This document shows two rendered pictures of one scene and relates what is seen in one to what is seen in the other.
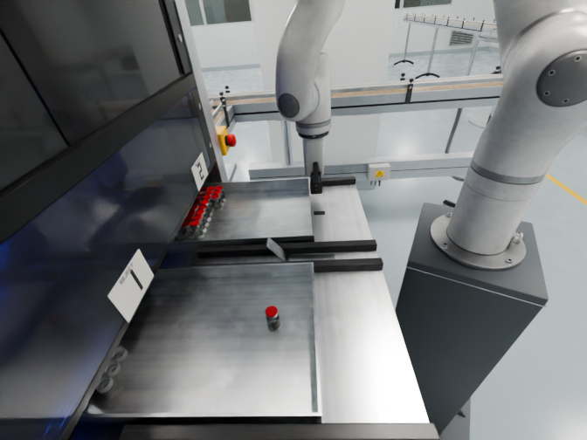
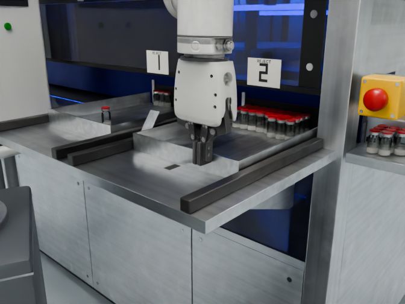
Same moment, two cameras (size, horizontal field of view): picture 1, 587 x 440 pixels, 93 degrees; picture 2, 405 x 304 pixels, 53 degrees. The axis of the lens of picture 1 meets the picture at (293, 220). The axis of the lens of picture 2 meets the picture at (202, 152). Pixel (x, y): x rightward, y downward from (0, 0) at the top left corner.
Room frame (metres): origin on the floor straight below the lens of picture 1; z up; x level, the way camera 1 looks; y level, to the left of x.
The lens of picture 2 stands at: (1.05, -0.58, 1.13)
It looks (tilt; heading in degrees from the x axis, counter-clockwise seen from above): 18 degrees down; 127
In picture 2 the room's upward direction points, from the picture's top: straight up
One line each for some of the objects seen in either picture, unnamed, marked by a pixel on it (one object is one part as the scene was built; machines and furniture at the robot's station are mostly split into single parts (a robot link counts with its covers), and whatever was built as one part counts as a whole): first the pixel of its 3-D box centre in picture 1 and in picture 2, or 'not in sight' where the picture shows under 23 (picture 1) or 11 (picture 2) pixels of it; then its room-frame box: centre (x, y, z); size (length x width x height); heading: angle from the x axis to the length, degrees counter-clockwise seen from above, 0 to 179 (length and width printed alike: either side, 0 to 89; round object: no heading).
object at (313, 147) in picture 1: (314, 149); (204, 87); (0.66, -0.07, 1.03); 0.10 x 0.07 x 0.11; 176
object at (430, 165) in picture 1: (379, 168); not in sight; (1.51, -0.55, 0.49); 1.60 x 0.08 x 0.12; 86
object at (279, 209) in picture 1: (247, 210); (235, 135); (0.60, 0.12, 0.90); 0.34 x 0.26 x 0.04; 87
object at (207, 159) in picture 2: not in sight; (210, 146); (0.67, -0.07, 0.93); 0.03 x 0.03 x 0.07; 86
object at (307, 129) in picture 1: (313, 124); (205, 46); (0.66, -0.07, 1.09); 0.09 x 0.08 x 0.03; 176
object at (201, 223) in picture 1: (205, 210); (264, 122); (0.61, 0.23, 0.91); 0.18 x 0.02 x 0.05; 177
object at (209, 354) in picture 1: (215, 329); (134, 112); (0.26, 0.15, 0.90); 0.34 x 0.26 x 0.04; 86
